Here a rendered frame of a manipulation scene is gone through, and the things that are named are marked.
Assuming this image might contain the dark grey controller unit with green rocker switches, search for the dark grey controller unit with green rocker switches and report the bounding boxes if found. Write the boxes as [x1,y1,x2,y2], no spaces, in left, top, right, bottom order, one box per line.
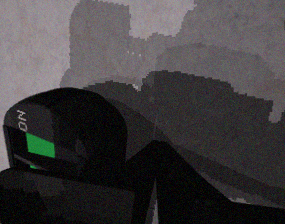
[3,87,127,179]

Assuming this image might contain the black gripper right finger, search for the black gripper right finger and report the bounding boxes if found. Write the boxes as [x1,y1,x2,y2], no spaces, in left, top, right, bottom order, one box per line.
[156,141,285,224]

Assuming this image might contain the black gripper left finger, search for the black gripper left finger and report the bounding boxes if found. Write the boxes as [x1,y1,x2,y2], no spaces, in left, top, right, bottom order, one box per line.
[0,140,160,224]

